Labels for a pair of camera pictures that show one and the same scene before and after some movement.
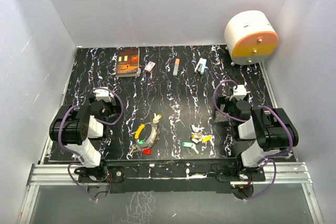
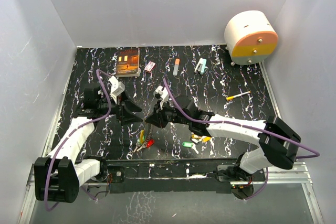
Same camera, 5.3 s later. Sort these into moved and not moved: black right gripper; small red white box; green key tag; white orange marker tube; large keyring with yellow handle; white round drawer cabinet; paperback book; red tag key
Moved: large keyring with yellow handle; black right gripper; red tag key
Not moved: green key tag; paperback book; small red white box; white round drawer cabinet; white orange marker tube
